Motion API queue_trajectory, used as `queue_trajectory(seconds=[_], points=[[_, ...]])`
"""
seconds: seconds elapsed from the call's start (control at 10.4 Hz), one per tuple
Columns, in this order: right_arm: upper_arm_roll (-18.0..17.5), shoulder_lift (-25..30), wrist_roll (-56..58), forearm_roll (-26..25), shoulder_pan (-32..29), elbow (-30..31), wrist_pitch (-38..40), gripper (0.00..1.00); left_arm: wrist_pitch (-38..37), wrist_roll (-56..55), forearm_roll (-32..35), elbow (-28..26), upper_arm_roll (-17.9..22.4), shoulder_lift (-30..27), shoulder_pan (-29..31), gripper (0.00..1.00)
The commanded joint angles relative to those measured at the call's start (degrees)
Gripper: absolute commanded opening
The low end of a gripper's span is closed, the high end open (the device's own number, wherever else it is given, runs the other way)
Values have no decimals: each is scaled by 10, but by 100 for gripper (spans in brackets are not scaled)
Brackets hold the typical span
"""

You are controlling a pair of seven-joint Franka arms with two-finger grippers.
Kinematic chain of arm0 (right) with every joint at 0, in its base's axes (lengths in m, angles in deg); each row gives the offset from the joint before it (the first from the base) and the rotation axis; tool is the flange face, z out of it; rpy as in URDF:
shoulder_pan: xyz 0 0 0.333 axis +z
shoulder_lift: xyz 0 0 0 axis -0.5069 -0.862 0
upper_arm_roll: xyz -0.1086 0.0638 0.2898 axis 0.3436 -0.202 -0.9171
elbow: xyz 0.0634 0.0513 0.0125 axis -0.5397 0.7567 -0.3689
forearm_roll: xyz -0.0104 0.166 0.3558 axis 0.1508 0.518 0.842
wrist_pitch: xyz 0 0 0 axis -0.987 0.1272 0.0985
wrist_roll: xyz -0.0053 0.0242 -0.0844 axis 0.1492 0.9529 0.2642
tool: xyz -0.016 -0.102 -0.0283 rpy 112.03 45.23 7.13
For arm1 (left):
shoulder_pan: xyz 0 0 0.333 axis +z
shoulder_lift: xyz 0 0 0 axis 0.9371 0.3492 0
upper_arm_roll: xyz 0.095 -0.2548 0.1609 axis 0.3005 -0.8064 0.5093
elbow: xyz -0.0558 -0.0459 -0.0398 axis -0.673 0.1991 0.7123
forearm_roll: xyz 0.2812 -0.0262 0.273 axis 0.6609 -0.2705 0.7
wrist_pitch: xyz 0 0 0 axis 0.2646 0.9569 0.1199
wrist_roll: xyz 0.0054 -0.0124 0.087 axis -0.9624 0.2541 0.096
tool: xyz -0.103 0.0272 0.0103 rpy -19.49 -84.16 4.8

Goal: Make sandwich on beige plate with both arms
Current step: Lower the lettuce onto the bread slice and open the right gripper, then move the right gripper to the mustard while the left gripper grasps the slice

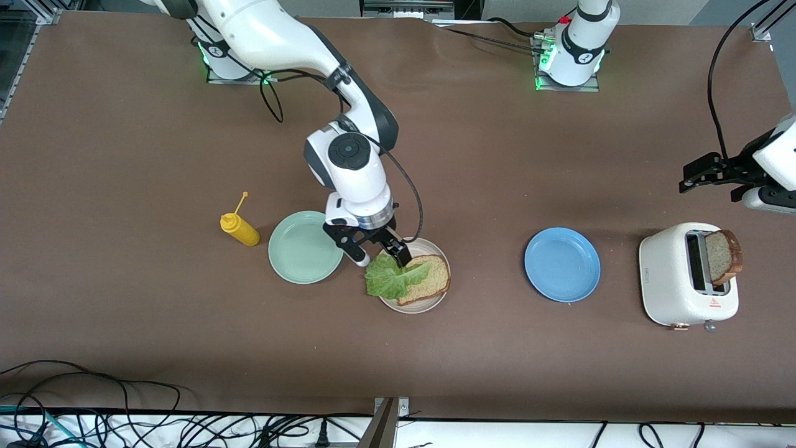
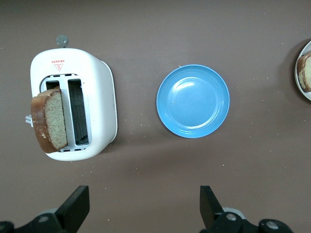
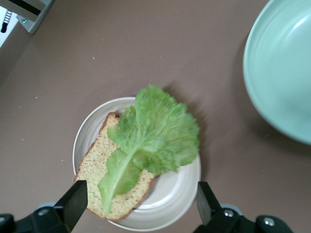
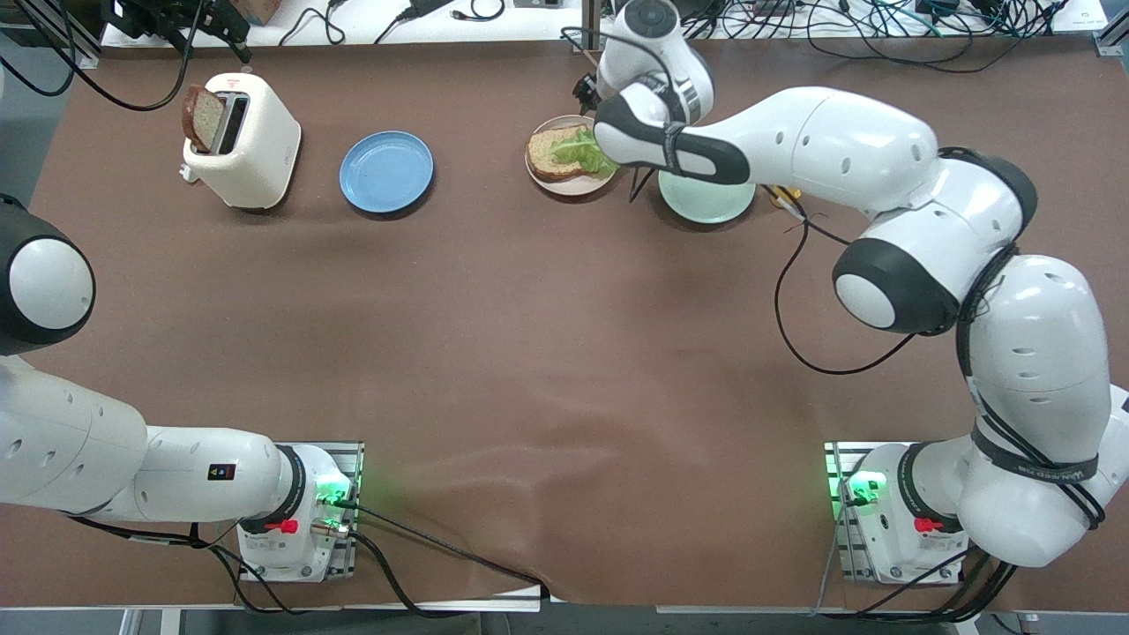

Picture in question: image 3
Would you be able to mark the beige plate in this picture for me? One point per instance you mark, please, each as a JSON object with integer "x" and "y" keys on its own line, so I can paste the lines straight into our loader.
{"x": 175, "y": 194}

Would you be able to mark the mint green plate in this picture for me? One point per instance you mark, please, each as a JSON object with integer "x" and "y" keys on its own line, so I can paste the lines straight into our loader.
{"x": 279, "y": 72}

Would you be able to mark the green lettuce leaf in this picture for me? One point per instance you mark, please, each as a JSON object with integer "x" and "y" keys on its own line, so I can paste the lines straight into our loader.
{"x": 155, "y": 136}

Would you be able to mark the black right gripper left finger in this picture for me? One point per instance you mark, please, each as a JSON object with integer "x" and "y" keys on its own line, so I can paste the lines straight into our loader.
{"x": 60, "y": 218}

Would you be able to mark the grey metal bracket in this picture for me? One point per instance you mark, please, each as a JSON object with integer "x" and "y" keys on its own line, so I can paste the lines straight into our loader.
{"x": 36, "y": 14}

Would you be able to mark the brown toast bread slice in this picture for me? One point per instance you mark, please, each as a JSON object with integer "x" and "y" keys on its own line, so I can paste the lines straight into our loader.
{"x": 97, "y": 165}

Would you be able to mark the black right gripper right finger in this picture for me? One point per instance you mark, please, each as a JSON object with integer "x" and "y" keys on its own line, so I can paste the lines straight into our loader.
{"x": 211, "y": 218}

